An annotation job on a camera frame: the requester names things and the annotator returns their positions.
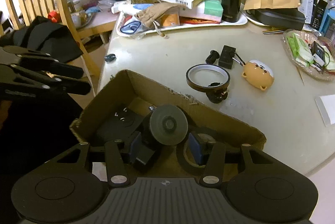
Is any black suction cup mount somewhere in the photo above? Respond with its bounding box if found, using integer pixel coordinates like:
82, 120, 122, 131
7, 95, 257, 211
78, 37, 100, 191
132, 104, 189, 174

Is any thin brown tape ring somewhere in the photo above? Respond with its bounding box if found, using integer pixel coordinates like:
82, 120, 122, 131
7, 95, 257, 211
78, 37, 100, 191
186, 63, 231, 91

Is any yellow dog earbud case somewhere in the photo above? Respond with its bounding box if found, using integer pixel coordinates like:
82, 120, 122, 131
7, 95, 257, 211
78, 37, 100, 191
241, 60, 274, 91

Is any small black rectangular box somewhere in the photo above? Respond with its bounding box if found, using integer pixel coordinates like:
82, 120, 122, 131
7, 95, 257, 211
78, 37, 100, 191
218, 45, 236, 70

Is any small black cylinder plug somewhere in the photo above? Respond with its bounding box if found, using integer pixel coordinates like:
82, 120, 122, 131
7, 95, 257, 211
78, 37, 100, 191
206, 50, 220, 65

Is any black power adapter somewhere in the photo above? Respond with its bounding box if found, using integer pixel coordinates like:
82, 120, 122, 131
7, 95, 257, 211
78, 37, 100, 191
95, 105, 144, 145

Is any open cardboard box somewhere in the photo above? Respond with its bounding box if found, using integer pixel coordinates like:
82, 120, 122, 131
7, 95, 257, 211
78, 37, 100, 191
69, 70, 267, 183

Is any white serving tray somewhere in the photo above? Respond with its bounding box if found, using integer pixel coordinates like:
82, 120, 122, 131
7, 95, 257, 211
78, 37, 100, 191
113, 4, 248, 37

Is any white power bank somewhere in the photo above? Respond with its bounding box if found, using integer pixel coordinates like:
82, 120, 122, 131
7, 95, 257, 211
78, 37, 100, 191
315, 94, 335, 126

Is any glass snack dish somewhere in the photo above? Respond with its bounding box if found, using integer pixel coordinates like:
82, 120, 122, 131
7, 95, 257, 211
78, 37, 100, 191
282, 29, 334, 82

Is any green tissue pack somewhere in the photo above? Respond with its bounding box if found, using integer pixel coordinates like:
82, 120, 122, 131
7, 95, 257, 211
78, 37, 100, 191
204, 0, 223, 18

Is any black zip case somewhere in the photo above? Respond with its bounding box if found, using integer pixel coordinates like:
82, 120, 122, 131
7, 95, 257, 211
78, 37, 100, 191
246, 8, 305, 30

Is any brown paper envelope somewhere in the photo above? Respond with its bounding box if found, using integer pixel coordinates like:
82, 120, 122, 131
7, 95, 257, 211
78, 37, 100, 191
244, 0, 300, 10

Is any tan drawstring pouch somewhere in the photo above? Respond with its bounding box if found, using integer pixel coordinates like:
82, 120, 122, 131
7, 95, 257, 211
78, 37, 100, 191
135, 2, 185, 37

